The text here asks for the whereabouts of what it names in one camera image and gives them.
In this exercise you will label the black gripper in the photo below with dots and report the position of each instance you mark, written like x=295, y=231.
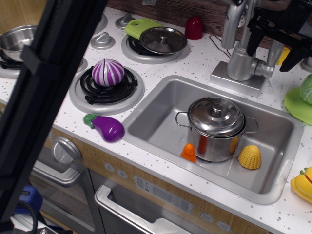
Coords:
x=288, y=26

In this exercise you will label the purple striped toy onion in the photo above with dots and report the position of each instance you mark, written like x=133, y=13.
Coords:
x=108, y=73

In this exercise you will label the blue object below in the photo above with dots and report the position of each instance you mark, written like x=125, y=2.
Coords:
x=32, y=198

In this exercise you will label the steel pot lid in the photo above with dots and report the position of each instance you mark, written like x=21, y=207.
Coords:
x=216, y=117

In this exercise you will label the silver oven knob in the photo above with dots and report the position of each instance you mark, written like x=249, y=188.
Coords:
x=64, y=151

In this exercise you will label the small steel pan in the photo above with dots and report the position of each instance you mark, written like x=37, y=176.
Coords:
x=13, y=41

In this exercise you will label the red toy cup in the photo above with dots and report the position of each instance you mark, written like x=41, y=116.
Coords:
x=194, y=28

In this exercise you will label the silver dishwasher handle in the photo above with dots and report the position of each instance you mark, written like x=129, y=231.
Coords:
x=160, y=226

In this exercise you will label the purple toy eggplant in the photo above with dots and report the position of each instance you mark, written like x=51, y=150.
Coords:
x=110, y=129

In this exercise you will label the front stove burner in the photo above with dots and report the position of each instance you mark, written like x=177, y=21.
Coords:
x=92, y=98

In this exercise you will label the yellow toy piece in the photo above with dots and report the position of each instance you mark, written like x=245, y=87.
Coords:
x=283, y=56

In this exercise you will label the grey front stove knob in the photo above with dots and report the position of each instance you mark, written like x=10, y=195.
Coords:
x=82, y=66

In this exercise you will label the steel pot with handles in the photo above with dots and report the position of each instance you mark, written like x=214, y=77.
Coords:
x=218, y=149

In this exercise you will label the green toy plate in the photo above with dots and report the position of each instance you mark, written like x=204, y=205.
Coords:
x=297, y=106

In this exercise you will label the silver oven handle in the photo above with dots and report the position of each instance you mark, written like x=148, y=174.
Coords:
x=69, y=178

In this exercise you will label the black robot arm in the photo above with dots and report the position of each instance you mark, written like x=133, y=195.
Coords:
x=38, y=109

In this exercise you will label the grey back stove knob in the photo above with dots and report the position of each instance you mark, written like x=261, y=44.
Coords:
x=122, y=22

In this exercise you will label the silver faucet lever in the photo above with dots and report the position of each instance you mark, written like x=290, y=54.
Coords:
x=275, y=50

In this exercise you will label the yellow toy banana slices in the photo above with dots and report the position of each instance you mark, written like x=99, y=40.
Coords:
x=302, y=184

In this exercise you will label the silver sink basin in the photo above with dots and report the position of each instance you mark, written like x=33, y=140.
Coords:
x=158, y=123

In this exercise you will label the silver toy faucet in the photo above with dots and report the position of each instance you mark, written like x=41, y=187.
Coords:
x=242, y=73

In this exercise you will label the grey stove knob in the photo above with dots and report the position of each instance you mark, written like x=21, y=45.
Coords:
x=122, y=22
x=102, y=42
x=82, y=66

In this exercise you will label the green toy cabbage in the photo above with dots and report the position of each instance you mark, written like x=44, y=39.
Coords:
x=306, y=90

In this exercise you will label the yellow toy corn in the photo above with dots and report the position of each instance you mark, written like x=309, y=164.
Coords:
x=250, y=157

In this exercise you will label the orange toy carrot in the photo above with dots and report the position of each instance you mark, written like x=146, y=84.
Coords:
x=188, y=153

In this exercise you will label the loose steel lid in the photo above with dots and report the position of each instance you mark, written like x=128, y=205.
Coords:
x=163, y=40

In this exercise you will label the green toy cutting board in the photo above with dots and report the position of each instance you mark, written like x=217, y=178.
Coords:
x=137, y=26

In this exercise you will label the back right stove burner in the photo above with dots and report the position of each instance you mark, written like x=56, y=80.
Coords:
x=145, y=59

